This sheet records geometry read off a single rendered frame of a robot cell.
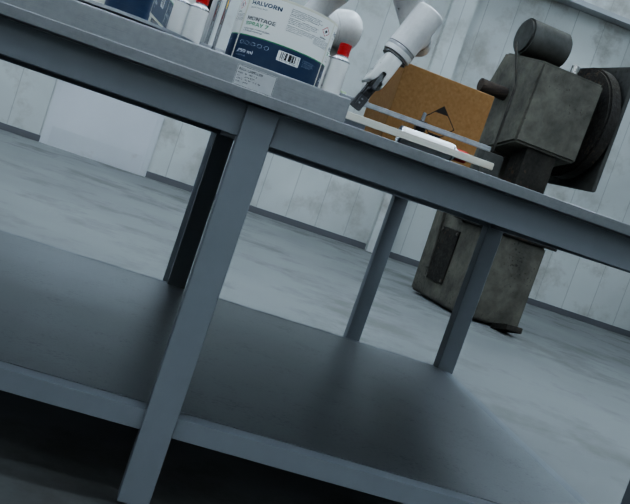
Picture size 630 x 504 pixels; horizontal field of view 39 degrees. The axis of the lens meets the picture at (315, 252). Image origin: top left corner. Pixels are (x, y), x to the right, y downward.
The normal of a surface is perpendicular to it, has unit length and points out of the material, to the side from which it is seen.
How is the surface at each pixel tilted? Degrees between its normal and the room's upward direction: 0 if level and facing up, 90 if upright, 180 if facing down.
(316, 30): 90
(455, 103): 90
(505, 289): 90
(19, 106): 90
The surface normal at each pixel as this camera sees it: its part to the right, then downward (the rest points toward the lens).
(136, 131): 0.14, 0.14
